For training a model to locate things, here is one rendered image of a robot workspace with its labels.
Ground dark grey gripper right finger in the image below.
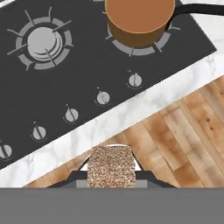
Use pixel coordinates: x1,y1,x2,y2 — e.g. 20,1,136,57
130,150,179,189

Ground copper saucepan with hot chocolate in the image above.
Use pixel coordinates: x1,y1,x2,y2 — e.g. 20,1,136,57
103,0,224,49

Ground black gas hob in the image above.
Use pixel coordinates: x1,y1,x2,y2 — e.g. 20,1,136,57
0,0,219,172

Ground grey hob knob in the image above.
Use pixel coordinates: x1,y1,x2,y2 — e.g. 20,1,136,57
127,69,144,89
0,139,14,161
31,121,47,143
94,87,112,107
63,103,81,124

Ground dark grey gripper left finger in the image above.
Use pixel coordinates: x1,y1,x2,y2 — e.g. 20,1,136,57
47,151,92,189

